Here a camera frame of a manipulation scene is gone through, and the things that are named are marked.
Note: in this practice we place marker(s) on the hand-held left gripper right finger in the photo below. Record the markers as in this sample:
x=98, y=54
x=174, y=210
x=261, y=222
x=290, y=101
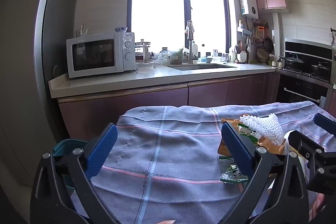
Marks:
x=236, y=150

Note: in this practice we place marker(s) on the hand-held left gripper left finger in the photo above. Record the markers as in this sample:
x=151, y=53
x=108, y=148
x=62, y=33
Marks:
x=102, y=150

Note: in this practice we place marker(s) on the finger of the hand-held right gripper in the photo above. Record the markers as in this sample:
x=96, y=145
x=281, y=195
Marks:
x=325, y=121
x=304, y=142

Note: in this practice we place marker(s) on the golden foil snack wrapper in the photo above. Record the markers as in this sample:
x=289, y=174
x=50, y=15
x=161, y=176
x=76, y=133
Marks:
x=224, y=149

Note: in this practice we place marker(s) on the green white snack packet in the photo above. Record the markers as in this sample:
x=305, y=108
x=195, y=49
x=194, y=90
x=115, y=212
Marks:
x=248, y=130

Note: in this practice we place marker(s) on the clear green candy wrapper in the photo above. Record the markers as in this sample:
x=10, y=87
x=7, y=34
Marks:
x=232, y=174

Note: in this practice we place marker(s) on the teal plastic bin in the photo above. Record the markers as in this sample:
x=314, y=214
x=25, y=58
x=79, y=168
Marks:
x=65, y=146

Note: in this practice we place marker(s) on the white foam fruit net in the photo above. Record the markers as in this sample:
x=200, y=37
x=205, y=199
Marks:
x=265, y=127

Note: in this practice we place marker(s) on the person's right forearm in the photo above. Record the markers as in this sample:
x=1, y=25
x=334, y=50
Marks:
x=316, y=209

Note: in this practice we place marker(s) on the black cooker with oven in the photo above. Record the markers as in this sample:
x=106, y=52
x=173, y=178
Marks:
x=302, y=87

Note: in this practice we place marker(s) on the black cooking pot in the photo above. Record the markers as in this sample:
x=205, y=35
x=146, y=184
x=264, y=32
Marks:
x=320, y=69

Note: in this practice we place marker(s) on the purple base cabinets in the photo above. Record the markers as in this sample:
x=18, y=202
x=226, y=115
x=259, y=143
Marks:
x=131, y=103

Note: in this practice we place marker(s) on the grey checked tablecloth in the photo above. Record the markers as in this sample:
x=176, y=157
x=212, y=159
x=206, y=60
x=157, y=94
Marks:
x=170, y=155

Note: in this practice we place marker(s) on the black pot with glass lid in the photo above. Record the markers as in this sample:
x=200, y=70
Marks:
x=294, y=61

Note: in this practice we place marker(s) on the light stone kitchen counter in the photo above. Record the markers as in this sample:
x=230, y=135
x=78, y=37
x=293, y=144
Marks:
x=118, y=81

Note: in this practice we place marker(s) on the small steel kettle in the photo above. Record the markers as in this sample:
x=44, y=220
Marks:
x=280, y=62

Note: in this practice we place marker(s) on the black metal storage rack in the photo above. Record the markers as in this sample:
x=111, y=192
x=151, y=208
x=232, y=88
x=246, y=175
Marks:
x=333, y=37

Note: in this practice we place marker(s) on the steel sink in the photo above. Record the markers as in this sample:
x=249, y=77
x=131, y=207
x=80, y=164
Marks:
x=204, y=66

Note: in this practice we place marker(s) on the stack of bowls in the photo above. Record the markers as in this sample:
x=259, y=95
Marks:
x=261, y=55

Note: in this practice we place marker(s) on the white dotted utensil holder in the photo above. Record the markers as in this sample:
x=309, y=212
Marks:
x=242, y=56

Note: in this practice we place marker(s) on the glass food container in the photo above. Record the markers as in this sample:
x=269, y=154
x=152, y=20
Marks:
x=144, y=66

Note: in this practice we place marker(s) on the white microwave oven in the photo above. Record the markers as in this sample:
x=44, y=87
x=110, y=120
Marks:
x=97, y=56

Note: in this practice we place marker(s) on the blue small bowl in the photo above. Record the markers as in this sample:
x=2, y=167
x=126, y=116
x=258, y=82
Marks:
x=207, y=59

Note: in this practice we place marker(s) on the black frying pan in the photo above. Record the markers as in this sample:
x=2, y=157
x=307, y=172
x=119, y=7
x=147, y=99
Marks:
x=268, y=44

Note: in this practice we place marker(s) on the white exhaust pipe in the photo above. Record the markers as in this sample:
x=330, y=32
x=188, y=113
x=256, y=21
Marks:
x=276, y=29

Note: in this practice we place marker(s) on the metal sieve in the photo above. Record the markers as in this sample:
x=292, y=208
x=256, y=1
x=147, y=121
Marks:
x=258, y=41

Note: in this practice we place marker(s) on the glass kettle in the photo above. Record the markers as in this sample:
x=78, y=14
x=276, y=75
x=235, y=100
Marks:
x=143, y=50

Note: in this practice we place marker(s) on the clear plastic bag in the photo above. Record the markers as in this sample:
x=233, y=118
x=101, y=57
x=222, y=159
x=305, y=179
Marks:
x=160, y=57

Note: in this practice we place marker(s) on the white soap bottle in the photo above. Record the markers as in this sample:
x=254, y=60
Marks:
x=194, y=47

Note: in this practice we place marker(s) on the orange grater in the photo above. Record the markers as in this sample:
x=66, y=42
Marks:
x=260, y=30

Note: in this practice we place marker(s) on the steel kitchen faucet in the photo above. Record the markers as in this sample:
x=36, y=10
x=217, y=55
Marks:
x=189, y=43

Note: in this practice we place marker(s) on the glass jar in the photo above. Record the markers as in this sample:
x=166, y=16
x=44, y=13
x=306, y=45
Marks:
x=164, y=51

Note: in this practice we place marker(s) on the white small ornament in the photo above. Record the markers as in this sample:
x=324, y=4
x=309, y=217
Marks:
x=82, y=31

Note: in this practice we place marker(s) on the blue white porcelain bowl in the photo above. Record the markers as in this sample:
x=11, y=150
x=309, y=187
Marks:
x=120, y=29

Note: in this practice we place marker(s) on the grey refrigerator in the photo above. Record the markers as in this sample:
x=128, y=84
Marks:
x=21, y=56

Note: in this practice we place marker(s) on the cloth on faucet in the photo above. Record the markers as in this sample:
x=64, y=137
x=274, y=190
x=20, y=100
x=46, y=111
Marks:
x=189, y=28

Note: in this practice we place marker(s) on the kitchen window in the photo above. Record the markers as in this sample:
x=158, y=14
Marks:
x=157, y=3

